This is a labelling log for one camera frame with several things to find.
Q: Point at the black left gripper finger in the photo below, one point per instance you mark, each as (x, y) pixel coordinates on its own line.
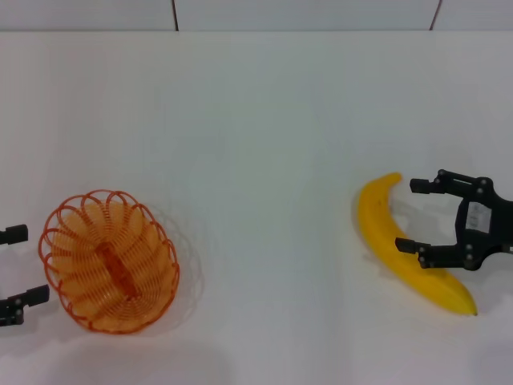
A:
(16, 234)
(34, 296)

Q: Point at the yellow banana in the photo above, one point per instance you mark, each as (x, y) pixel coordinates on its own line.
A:
(380, 224)

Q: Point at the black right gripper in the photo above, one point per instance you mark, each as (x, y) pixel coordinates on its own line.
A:
(497, 224)

